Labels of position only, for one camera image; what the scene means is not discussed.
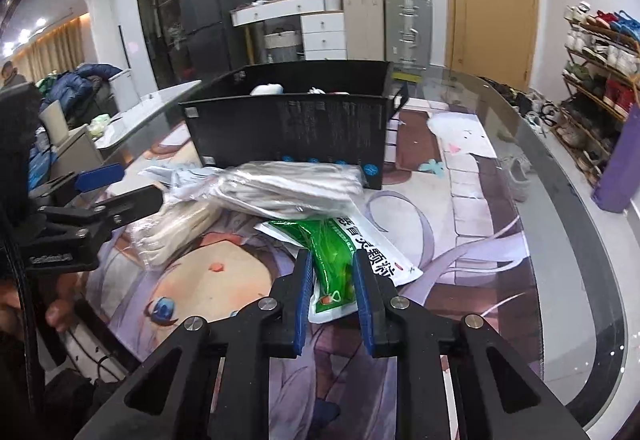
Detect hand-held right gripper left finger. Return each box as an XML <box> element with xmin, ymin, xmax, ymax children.
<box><xmin>75</xmin><ymin>251</ymin><xmax>314</xmax><ymax>440</ymax></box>

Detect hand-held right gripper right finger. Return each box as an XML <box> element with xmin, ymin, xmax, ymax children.
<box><xmin>352</xmin><ymin>250</ymin><xmax>591</xmax><ymax>440</ymax></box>

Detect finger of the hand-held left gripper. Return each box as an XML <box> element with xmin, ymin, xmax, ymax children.
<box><xmin>27</xmin><ymin>164</ymin><xmax>125</xmax><ymax>209</ymax></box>
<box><xmin>36</xmin><ymin>185</ymin><xmax>167</xmax><ymax>242</ymax></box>

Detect bagged white cable coil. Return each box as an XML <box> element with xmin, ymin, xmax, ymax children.
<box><xmin>125</xmin><ymin>200</ymin><xmax>226</xmax><ymax>271</ymax></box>

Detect black cardboard box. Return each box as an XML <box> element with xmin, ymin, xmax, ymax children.
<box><xmin>179</xmin><ymin>61</ymin><xmax>411</xmax><ymax>191</ymax></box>

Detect person's left hand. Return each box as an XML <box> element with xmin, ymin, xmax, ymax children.
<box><xmin>0</xmin><ymin>270</ymin><xmax>91</xmax><ymax>334</ymax></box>

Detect blue down jacket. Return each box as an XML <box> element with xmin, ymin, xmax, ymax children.
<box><xmin>40</xmin><ymin>64</ymin><xmax>124</xmax><ymax>131</ymax></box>

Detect beige curtains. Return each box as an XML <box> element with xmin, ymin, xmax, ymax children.
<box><xmin>15</xmin><ymin>20</ymin><xmax>86</xmax><ymax>82</ymax></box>

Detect printed desk mat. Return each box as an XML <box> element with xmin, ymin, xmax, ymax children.
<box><xmin>65</xmin><ymin>97</ymin><xmax>546</xmax><ymax>440</ymax></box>

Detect glass display cabinet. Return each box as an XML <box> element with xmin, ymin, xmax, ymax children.
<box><xmin>132</xmin><ymin>0</ymin><xmax>186</xmax><ymax>91</ymax></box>

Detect dark grey refrigerator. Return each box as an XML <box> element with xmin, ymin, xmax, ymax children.
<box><xmin>175</xmin><ymin>0</ymin><xmax>251</xmax><ymax>88</ymax></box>

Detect white sneaker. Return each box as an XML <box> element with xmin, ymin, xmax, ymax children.
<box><xmin>500</xmin><ymin>155</ymin><xmax>534</xmax><ymax>204</ymax></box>

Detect white vanity desk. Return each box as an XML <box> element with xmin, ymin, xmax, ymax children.
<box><xmin>230</xmin><ymin>0</ymin><xmax>349</xmax><ymax>66</ymax></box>

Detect sneakers on floor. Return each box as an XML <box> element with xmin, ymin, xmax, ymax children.
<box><xmin>524</xmin><ymin>89</ymin><xmax>559</xmax><ymax>137</ymax></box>

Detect silver suitcase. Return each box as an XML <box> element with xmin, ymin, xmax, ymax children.
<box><xmin>385</xmin><ymin>0</ymin><xmax>433</xmax><ymax>68</ymax></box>

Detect cream suitcase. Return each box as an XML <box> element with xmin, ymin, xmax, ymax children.
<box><xmin>342</xmin><ymin>0</ymin><xmax>386</xmax><ymax>62</ymax></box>

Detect purple fabric bag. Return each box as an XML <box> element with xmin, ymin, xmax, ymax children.
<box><xmin>591</xmin><ymin>102</ymin><xmax>640</xmax><ymax>215</ymax></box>

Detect wooden shoe rack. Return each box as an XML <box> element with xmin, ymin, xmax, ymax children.
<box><xmin>552</xmin><ymin>2</ymin><xmax>640</xmax><ymax>186</ymax></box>

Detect wooden door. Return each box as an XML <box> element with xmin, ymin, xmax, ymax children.
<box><xmin>444</xmin><ymin>0</ymin><xmax>538</xmax><ymax>91</ymax></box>

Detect rows of shoes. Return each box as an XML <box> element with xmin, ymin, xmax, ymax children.
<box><xmin>555</xmin><ymin>1</ymin><xmax>640</xmax><ymax>171</ymax></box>

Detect bagged white cord bundle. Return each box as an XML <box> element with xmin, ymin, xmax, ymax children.
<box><xmin>210</xmin><ymin>161</ymin><xmax>366</xmax><ymax>221</ymax></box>

